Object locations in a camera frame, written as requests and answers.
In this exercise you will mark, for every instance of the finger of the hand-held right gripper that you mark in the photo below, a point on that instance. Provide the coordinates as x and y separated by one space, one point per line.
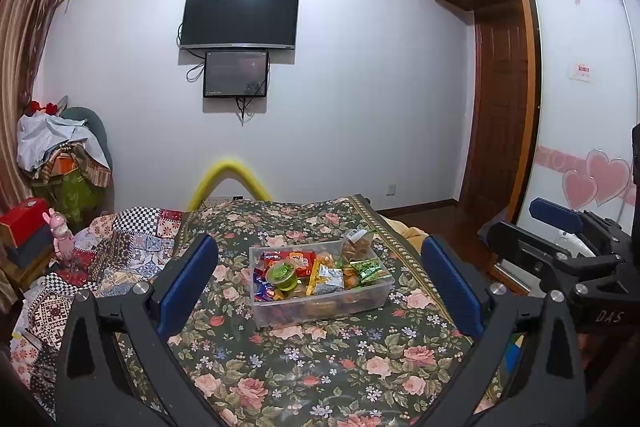
555 213
525 249

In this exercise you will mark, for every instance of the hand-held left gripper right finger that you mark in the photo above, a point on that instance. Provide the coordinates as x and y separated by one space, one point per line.
450 287

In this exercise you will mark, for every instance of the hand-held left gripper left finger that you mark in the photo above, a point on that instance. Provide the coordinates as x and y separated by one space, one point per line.
190 287

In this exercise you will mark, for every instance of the clear packet of fried snacks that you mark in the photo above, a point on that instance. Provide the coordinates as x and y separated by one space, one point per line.
357 249

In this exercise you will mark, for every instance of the clear plastic box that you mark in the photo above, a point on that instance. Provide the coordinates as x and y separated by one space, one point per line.
320 313

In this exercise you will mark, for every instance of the yellow cloth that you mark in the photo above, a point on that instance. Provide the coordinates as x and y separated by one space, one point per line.
410 234

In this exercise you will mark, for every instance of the red and blue snack packet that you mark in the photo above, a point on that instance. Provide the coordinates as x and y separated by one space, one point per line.
262 287

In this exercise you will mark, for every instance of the patchwork blanket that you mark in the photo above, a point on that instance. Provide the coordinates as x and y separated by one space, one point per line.
125 247

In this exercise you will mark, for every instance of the green snack packet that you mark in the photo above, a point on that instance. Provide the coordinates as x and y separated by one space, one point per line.
370 271

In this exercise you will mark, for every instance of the green jelly cup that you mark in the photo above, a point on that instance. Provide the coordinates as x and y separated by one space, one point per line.
281 274

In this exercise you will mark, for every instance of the white power strip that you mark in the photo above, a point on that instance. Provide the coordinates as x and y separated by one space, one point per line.
225 198

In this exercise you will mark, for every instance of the small orange snack packet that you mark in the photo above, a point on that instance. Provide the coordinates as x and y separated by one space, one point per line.
351 279

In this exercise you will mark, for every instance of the white wardrobe sliding door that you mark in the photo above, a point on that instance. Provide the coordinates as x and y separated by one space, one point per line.
575 107

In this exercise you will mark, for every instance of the brown wooden door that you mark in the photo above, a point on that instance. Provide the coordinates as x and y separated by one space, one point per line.
500 117

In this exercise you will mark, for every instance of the yellow foam tube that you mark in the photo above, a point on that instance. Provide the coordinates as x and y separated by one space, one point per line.
220 167

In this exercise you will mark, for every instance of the yellow and silver snack packet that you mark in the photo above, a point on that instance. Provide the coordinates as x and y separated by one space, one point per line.
325 279

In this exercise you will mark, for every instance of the dark floral tablecloth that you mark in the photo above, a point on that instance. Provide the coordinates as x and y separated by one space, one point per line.
300 367

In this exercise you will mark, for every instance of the pink rabbit toy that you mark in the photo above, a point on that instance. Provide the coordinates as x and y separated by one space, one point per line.
60 237

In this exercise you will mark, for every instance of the paper note with red label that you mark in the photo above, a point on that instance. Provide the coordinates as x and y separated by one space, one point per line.
581 73

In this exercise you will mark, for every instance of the grey box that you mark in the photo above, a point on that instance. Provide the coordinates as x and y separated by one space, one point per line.
30 249

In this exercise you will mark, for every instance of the red box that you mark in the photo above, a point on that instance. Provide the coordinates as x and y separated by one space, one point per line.
22 219

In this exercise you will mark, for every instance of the grey padded chair back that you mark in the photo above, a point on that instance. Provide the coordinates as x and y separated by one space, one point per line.
95 132

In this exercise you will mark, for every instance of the pile of clothes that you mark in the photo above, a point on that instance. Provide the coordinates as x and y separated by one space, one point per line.
50 132

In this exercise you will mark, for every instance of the small black monitor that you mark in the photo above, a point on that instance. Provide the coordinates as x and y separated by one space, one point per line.
235 74

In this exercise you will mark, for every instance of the brown striped curtain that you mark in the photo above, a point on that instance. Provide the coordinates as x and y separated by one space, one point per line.
25 32

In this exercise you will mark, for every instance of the white wall socket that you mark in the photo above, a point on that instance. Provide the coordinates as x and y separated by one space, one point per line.
391 190

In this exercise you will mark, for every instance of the black wall television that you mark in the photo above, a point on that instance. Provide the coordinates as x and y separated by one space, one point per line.
240 14

